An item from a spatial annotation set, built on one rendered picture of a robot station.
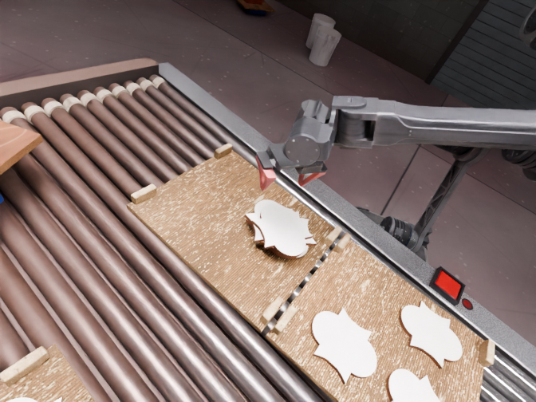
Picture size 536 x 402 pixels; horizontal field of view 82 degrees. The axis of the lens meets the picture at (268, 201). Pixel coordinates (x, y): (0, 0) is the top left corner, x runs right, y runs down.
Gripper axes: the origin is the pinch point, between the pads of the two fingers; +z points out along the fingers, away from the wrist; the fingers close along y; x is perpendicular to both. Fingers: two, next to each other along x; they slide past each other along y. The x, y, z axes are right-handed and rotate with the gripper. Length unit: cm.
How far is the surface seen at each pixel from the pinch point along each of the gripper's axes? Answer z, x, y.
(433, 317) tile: 12.1, -34.7, 29.0
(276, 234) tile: 8.1, -7.5, -2.0
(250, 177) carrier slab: 13.9, 15.1, 1.2
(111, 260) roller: 15.6, -2.3, -35.5
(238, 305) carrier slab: 13.6, -18.8, -13.7
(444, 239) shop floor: 106, 15, 188
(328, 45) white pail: 83, 273, 215
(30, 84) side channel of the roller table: 13, 56, -50
